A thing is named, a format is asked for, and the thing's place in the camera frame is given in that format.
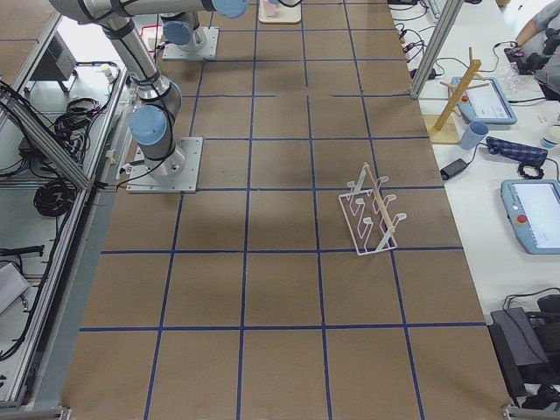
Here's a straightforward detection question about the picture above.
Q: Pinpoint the pink plastic cup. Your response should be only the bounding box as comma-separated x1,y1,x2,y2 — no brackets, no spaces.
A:
262,0,277,17

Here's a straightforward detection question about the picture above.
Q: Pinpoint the blue cup on desk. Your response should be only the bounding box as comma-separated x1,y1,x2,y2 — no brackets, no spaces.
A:
459,121,489,150

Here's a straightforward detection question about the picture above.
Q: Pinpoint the white paper cup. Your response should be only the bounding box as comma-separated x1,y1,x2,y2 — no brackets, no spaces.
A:
541,125,560,149

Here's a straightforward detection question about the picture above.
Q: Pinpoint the black power adapter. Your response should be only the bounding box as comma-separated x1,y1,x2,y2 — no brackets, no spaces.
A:
440,158,469,181

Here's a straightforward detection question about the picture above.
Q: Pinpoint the wooden mug tree stand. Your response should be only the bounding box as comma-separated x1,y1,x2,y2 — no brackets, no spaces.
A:
424,48,489,144

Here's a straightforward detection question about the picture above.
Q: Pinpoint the cream plastic tray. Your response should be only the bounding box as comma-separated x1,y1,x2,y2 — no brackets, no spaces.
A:
258,0,302,25

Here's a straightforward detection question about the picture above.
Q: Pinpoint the blue teach pendant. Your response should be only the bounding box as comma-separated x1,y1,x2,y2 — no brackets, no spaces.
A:
500,179,559,255
457,77,517,125

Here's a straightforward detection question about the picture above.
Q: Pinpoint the blue plaid cloth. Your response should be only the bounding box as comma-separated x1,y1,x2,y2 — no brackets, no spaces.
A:
486,136,548,167

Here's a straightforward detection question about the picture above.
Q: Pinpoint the white wire cup rack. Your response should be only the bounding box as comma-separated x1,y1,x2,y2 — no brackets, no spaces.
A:
338,163,407,256

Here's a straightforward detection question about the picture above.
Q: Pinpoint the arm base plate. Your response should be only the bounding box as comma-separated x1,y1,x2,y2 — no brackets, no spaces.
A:
126,137,204,193
163,22,219,61

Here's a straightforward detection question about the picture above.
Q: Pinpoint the black bead bracelet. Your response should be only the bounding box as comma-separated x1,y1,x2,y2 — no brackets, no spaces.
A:
518,161,546,179

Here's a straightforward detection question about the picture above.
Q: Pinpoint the aluminium frame post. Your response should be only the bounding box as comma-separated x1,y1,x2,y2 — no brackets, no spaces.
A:
409,0,463,99

